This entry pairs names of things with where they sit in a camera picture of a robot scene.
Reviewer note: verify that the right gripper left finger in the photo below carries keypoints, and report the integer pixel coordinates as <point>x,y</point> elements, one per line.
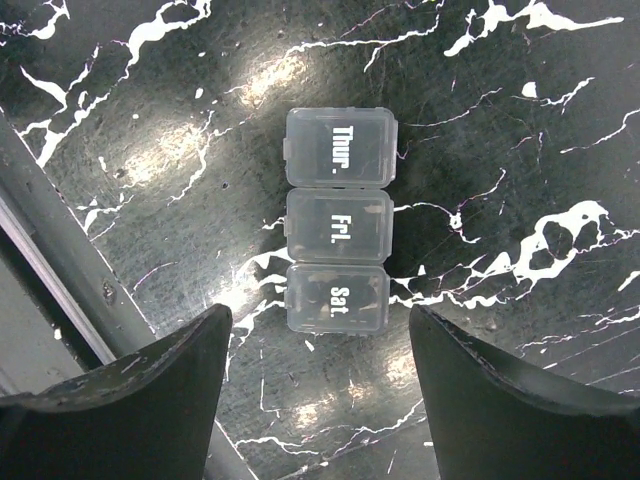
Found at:
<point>147,415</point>

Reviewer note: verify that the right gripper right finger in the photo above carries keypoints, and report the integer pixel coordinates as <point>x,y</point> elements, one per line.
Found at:
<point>492,415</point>

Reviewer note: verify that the clear weekly pill organizer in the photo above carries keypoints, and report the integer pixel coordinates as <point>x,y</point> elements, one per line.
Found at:
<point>339,218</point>

